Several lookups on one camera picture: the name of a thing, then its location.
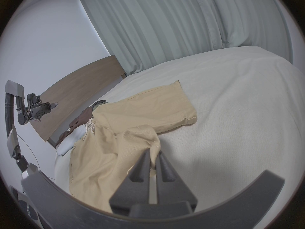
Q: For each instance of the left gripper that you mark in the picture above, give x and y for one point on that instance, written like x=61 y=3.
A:
x=40 y=110

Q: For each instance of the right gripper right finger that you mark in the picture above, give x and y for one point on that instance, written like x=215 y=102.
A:
x=171 y=187

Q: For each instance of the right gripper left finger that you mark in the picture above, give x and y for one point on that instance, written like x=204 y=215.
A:
x=135 y=187

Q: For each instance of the beige shorts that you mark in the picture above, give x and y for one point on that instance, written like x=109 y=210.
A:
x=107 y=156

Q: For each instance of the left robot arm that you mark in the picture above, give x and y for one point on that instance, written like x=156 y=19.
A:
x=14 y=89

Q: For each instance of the bed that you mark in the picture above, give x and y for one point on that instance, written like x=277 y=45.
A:
x=238 y=104

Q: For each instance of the brown garment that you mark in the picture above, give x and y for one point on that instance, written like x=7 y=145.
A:
x=83 y=118

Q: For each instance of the white garment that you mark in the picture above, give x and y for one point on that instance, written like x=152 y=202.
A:
x=69 y=142

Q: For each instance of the black garment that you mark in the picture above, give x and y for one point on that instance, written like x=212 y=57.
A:
x=95 y=105

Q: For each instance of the olive green garment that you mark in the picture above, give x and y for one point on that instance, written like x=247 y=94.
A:
x=102 y=102

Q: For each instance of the pale green curtain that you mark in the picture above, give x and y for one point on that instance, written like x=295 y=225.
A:
x=250 y=15
x=147 y=20

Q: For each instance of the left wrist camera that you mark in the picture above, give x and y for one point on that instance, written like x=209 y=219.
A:
x=33 y=98

